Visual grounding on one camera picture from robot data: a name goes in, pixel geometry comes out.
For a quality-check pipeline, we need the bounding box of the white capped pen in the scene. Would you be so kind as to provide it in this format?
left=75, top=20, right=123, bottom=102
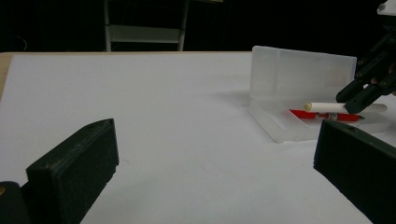
left=304, top=102, right=388, bottom=114

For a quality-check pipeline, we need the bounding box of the red retractable pen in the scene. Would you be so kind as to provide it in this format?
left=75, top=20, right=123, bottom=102
left=289, top=108, right=365, bottom=122

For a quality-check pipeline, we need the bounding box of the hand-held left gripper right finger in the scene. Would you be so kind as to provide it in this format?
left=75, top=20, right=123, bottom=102
left=313, top=119, right=396, bottom=224

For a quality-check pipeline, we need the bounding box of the white table sheet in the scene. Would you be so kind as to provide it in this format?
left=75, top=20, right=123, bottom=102
left=0, top=52, right=396, bottom=224

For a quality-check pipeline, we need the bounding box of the translucent plastic pencil box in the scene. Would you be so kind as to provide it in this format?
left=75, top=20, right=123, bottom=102
left=247, top=45, right=393, bottom=144

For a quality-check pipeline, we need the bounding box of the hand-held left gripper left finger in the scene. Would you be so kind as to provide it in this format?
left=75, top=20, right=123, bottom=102
left=25, top=118, right=120, bottom=224

